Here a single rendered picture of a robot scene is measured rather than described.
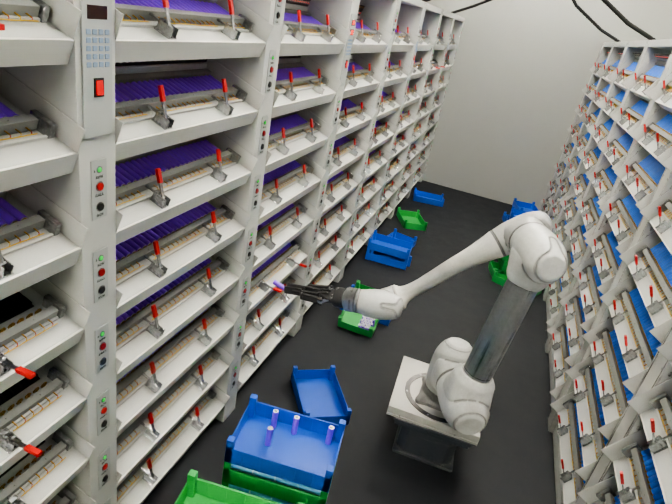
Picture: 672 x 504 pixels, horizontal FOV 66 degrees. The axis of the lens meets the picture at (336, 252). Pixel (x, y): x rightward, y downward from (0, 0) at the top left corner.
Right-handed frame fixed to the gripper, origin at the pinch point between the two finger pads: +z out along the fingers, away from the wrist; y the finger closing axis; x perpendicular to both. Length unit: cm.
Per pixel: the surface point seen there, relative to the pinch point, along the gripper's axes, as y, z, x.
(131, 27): 69, 4, -89
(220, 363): 20.0, 21.9, 25.9
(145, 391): 63, 19, 7
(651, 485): 36, -118, 19
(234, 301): 18.0, 15.4, -0.7
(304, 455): 54, -27, 24
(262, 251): -3.8, 14.9, -11.8
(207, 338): 34.0, 16.9, 5.7
